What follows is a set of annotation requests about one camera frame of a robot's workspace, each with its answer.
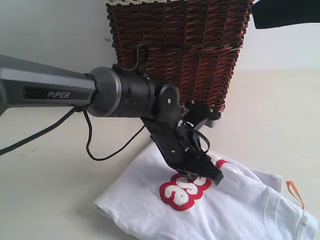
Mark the dark red wicker basket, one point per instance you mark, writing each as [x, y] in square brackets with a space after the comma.
[193, 44]

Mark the orange fabric loop tag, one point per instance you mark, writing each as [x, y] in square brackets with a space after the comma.
[292, 189]

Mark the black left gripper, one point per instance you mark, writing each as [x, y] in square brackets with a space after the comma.
[180, 147]

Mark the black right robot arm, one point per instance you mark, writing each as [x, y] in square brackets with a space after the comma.
[268, 14]

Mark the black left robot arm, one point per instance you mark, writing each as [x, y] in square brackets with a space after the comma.
[116, 93]

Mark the white t-shirt red print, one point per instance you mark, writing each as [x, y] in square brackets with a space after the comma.
[150, 201]

